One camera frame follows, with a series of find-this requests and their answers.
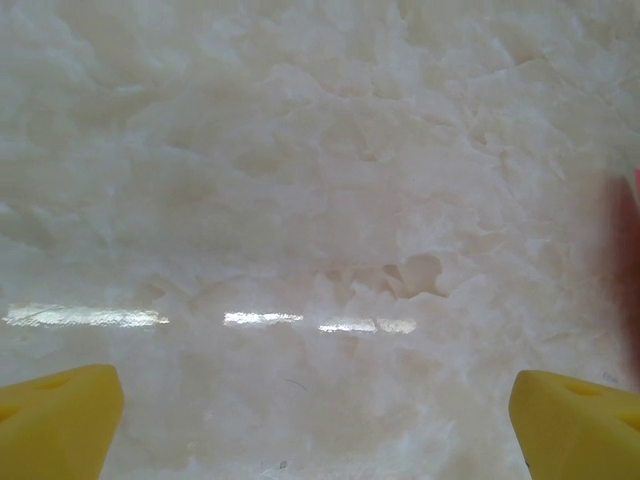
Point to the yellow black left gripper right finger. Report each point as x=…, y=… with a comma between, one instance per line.
x=585, y=430

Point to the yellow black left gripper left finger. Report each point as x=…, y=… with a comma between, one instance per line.
x=55, y=425

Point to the pink paper sheet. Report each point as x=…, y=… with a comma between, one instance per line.
x=637, y=182

